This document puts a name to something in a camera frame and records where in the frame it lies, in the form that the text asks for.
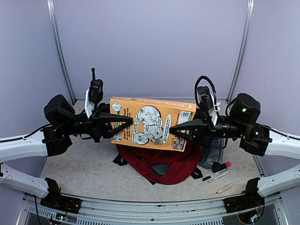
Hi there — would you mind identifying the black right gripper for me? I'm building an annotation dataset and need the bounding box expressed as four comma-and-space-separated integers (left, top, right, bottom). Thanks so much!
169, 106, 247, 149

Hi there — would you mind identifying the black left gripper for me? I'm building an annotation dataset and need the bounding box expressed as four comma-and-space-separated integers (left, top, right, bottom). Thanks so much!
62, 102, 135, 143

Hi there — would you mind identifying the orange treehouse book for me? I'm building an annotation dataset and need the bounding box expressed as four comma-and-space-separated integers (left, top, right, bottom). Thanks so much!
110, 97, 196, 152

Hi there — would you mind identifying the red student backpack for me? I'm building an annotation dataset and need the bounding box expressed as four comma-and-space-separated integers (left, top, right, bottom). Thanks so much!
113, 143, 203, 185

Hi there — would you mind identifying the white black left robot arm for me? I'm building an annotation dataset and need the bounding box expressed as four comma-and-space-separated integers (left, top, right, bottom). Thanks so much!
0, 94, 133, 209

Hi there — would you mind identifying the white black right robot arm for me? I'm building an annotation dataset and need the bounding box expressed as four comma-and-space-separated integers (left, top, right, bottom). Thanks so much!
169, 93, 300, 159

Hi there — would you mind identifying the grey pencil case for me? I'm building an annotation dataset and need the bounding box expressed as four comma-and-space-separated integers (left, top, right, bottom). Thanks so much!
199, 139, 225, 169

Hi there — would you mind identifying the blue capped marker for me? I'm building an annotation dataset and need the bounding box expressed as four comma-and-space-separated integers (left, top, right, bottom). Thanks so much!
203, 170, 230, 182

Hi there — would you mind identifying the pink highlighter black cap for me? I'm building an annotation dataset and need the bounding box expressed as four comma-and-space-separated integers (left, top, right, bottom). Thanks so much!
211, 161, 232, 173

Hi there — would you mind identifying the white pen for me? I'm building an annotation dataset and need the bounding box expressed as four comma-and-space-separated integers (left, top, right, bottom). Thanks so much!
208, 171, 230, 183

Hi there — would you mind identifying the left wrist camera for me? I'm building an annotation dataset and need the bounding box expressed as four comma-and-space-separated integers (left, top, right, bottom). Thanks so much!
89, 68, 103, 104

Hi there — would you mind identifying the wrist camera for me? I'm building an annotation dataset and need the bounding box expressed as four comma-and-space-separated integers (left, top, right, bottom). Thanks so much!
89, 68, 103, 104
197, 86, 212, 112

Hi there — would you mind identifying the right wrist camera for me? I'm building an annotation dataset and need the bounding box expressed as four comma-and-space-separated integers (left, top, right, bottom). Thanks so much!
197, 86, 212, 112

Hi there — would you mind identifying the aluminium front rail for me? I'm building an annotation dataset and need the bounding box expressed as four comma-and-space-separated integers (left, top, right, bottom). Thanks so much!
16, 186, 289, 225

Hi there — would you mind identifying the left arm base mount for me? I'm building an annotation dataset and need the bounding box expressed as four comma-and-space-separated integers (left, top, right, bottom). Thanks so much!
40, 193, 82, 214

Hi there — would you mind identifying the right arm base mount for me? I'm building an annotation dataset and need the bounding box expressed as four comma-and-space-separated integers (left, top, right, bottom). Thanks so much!
224, 195, 265, 213

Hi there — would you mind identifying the left aluminium corner post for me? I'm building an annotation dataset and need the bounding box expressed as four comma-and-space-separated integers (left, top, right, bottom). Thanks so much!
46, 0, 76, 105

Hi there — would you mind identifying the aluminium corner post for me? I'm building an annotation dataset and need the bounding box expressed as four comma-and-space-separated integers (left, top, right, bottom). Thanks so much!
226, 0, 255, 102
46, 0, 76, 105

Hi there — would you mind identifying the right aluminium corner post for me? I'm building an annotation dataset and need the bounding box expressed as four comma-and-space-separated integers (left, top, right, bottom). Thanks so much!
226, 0, 255, 102

